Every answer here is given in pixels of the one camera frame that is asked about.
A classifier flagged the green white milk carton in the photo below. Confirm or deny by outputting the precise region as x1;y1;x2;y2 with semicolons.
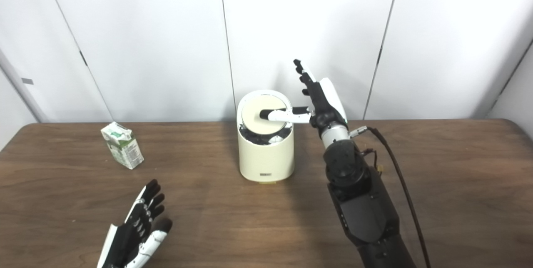
100;122;144;170

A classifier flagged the round cream bin lid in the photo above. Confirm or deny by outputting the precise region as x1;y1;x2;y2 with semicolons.
242;96;287;135

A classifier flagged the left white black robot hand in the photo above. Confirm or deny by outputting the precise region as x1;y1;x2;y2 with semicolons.
97;179;173;268

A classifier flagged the black bin liner bag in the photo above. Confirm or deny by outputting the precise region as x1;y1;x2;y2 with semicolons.
239;123;291;145

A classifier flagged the cream-colored bin body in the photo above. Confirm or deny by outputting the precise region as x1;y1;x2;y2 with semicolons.
237;90;295;183

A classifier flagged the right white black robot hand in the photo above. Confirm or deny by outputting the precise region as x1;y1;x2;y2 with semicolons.
259;59;349;137

